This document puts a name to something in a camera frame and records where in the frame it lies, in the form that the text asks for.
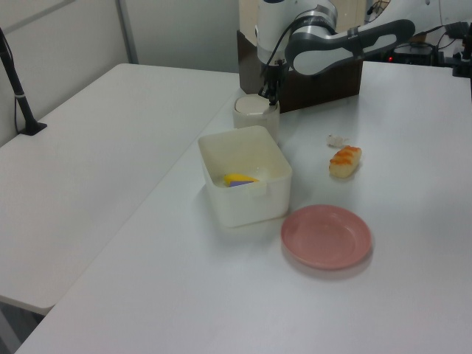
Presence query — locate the open white plastic storage box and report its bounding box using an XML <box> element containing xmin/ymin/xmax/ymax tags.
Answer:
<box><xmin>197</xmin><ymin>125</ymin><xmax>293</xmax><ymax>229</ymax></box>

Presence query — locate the black clamp mount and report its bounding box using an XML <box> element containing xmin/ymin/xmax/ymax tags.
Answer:
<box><xmin>451</xmin><ymin>21</ymin><xmax>472</xmax><ymax>77</ymax></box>

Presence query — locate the black device with red light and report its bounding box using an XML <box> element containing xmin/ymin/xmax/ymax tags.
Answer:
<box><xmin>390</xmin><ymin>44</ymin><xmax>437</xmax><ymax>66</ymax></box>

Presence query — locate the toy bread with orange glaze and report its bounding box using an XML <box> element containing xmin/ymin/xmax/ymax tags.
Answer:
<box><xmin>327</xmin><ymin>145</ymin><xmax>364</xmax><ymax>178</ymax></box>

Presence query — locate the black camera stand pole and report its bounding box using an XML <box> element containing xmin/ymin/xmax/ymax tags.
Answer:
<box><xmin>0</xmin><ymin>27</ymin><xmax>48</xmax><ymax>136</ymax></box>

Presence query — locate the dark brown wooden drawer box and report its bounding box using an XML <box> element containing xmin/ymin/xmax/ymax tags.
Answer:
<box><xmin>236</xmin><ymin>29</ymin><xmax>365</xmax><ymax>114</ymax></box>

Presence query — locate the small beige lidded trash can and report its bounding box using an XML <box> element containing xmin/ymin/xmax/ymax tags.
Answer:
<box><xmin>232</xmin><ymin>94</ymin><xmax>280</xmax><ymax>144</ymax></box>

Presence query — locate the pink plastic plate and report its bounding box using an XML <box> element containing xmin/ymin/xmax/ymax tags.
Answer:
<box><xmin>280</xmin><ymin>204</ymin><xmax>373</xmax><ymax>272</ymax></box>

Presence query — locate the crumpled white paper scrap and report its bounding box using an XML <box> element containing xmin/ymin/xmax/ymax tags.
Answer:
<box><xmin>325</xmin><ymin>134</ymin><xmax>350</xmax><ymax>148</ymax></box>

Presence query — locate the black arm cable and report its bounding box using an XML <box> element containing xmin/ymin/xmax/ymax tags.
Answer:
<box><xmin>263</xmin><ymin>16</ymin><xmax>307</xmax><ymax>69</ymax></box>

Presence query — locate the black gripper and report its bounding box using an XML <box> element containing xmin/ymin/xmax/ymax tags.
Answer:
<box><xmin>259</xmin><ymin>58</ymin><xmax>288</xmax><ymax>107</ymax></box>

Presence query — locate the yellow and purple toy block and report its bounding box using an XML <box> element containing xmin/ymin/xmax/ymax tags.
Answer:
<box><xmin>223</xmin><ymin>173</ymin><xmax>260</xmax><ymax>188</ymax></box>

